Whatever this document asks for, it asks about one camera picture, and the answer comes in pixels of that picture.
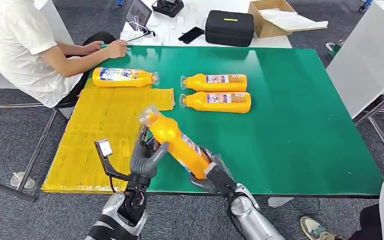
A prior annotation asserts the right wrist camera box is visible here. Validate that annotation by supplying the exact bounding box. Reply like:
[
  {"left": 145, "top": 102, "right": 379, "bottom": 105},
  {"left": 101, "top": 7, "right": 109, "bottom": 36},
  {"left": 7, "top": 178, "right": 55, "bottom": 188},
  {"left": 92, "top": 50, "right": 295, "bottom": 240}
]
[{"left": 204, "top": 161, "right": 239, "bottom": 197}]

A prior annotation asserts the cardboard box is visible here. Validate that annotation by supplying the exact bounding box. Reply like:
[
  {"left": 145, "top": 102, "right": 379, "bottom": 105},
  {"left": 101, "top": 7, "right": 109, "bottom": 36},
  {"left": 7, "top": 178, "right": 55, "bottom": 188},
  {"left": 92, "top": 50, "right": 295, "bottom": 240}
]
[{"left": 247, "top": 0, "right": 298, "bottom": 39}]

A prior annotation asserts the dark floor bar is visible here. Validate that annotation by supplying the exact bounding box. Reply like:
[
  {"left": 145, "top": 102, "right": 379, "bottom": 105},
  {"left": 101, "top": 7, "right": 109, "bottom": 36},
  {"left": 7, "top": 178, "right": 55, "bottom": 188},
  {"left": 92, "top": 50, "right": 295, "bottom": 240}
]
[{"left": 0, "top": 175, "right": 39, "bottom": 204}]

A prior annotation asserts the person's left hand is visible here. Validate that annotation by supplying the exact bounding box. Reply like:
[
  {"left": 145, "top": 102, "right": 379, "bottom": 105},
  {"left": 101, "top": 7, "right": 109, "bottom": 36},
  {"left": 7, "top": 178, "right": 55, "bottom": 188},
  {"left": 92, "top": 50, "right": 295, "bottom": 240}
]
[{"left": 82, "top": 40, "right": 105, "bottom": 56}]

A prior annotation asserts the yellow sheet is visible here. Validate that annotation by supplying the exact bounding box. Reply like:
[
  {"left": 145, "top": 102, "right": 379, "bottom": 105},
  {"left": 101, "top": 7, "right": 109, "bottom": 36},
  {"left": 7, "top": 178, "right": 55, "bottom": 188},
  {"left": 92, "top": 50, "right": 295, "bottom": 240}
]
[{"left": 41, "top": 77, "right": 176, "bottom": 195}]

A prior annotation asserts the grey tablet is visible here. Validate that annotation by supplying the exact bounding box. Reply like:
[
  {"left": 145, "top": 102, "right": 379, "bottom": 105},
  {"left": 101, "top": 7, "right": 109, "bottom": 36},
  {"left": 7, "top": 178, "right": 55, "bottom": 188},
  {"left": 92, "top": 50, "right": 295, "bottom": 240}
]
[{"left": 125, "top": 0, "right": 153, "bottom": 32}]

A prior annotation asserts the person's right hand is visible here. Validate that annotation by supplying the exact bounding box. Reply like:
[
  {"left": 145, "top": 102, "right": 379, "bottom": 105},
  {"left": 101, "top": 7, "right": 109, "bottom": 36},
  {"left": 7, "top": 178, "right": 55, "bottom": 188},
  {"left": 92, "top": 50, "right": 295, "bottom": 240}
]
[{"left": 105, "top": 39, "right": 129, "bottom": 60}]

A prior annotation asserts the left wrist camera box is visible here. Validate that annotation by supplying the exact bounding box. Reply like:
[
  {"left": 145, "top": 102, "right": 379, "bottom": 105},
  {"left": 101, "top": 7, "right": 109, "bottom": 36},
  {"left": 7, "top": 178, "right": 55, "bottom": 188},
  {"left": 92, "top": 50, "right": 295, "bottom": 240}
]
[{"left": 94, "top": 138, "right": 114, "bottom": 159}]

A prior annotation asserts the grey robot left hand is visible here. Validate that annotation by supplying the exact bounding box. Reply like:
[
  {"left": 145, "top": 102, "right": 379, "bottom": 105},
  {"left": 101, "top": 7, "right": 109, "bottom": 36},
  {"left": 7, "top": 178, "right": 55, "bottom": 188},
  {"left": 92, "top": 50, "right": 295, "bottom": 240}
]
[{"left": 129, "top": 125, "right": 170, "bottom": 187}]

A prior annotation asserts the black zip case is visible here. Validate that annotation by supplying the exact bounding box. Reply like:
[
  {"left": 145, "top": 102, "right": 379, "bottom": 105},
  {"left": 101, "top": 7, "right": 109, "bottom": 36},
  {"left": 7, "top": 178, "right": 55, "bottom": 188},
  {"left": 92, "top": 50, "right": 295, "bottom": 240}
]
[{"left": 204, "top": 9, "right": 255, "bottom": 48}]

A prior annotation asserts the person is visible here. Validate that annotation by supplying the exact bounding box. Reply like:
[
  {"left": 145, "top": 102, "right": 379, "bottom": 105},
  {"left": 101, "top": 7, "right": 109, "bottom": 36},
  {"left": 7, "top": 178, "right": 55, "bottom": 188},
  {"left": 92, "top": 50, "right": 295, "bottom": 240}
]
[
  {"left": 299, "top": 172, "right": 384, "bottom": 240},
  {"left": 0, "top": 0, "right": 129, "bottom": 110}
]

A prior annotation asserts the white cable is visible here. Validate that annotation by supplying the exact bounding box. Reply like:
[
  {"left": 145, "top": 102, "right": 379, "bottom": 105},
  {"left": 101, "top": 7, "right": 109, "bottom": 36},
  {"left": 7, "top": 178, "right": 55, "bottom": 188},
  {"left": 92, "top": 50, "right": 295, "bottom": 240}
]
[{"left": 129, "top": 20, "right": 150, "bottom": 34}]

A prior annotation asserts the white table foot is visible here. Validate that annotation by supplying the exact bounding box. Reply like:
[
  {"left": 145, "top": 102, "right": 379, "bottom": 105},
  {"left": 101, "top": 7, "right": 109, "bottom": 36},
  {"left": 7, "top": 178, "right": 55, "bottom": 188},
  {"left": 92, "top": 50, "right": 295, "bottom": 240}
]
[{"left": 267, "top": 197, "right": 295, "bottom": 209}]

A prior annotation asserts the white side table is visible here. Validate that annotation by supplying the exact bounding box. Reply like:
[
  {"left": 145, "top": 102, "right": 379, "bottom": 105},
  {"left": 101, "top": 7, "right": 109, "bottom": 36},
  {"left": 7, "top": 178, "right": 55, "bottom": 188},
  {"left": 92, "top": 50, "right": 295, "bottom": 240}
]
[{"left": 326, "top": 0, "right": 384, "bottom": 119}]

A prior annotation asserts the black cable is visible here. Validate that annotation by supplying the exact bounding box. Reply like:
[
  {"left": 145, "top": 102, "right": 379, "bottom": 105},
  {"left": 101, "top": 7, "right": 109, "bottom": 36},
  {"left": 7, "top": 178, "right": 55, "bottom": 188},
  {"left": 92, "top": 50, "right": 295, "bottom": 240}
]
[{"left": 125, "top": 30, "right": 156, "bottom": 43}]

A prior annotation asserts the black smartphone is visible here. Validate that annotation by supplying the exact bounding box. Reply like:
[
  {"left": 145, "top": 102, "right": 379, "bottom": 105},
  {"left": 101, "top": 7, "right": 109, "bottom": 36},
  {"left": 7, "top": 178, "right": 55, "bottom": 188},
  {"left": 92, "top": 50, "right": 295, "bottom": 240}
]
[{"left": 178, "top": 26, "right": 205, "bottom": 45}]

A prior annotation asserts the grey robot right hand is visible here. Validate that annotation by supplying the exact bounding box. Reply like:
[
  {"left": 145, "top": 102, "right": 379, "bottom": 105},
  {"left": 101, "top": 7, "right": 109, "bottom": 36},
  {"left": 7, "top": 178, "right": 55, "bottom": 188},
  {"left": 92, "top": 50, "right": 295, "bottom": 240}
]
[{"left": 188, "top": 146, "right": 230, "bottom": 195}]

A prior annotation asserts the person's hand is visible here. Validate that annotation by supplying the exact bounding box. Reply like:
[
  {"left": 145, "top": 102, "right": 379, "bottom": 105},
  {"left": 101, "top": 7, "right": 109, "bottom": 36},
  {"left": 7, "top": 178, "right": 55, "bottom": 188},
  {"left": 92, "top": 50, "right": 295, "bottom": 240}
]
[
  {"left": 105, "top": 39, "right": 129, "bottom": 60},
  {"left": 82, "top": 40, "right": 105, "bottom": 56}
]

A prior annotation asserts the green table mat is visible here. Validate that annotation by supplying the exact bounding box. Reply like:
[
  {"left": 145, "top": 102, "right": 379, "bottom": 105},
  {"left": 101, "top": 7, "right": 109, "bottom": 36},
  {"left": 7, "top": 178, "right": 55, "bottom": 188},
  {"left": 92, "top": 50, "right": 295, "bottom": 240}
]
[{"left": 90, "top": 45, "right": 384, "bottom": 197}]

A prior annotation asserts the white foam sheet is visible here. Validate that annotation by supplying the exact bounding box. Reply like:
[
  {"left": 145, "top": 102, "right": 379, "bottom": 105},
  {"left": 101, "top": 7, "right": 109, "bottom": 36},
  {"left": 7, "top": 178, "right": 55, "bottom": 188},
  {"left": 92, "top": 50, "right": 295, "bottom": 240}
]
[{"left": 259, "top": 8, "right": 329, "bottom": 33}]

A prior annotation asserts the orange drink bottle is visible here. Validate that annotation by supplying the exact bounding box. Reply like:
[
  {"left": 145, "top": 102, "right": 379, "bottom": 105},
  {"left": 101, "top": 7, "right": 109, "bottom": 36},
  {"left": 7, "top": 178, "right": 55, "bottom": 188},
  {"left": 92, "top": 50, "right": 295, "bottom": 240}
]
[
  {"left": 137, "top": 105, "right": 213, "bottom": 180},
  {"left": 179, "top": 91, "right": 252, "bottom": 115},
  {"left": 180, "top": 73, "right": 248, "bottom": 93},
  {"left": 91, "top": 66, "right": 160, "bottom": 89}
]

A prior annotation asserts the clear plastic cup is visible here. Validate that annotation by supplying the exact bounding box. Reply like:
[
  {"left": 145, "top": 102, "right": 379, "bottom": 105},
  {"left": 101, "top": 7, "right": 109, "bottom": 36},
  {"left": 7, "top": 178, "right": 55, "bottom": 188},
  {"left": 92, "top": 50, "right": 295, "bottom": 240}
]
[{"left": 10, "top": 171, "right": 36, "bottom": 191}]

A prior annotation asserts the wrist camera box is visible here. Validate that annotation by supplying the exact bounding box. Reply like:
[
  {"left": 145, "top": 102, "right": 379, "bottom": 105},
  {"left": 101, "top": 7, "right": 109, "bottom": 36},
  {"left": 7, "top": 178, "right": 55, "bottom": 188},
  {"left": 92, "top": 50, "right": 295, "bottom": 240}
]
[
  {"left": 94, "top": 138, "right": 114, "bottom": 159},
  {"left": 204, "top": 161, "right": 239, "bottom": 197}
]

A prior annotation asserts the metal table frame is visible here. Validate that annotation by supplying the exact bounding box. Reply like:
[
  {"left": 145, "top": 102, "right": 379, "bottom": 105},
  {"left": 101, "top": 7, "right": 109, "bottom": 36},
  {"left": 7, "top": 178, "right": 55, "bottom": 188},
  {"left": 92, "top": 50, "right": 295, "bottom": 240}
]
[
  {"left": 0, "top": 104, "right": 60, "bottom": 193},
  {"left": 355, "top": 84, "right": 384, "bottom": 175}
]

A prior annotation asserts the green tape dispenser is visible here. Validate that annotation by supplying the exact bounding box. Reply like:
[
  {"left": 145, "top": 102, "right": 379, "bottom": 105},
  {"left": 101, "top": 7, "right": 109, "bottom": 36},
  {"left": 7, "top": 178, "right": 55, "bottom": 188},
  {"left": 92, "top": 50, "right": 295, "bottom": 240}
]
[{"left": 325, "top": 39, "right": 345, "bottom": 59}]

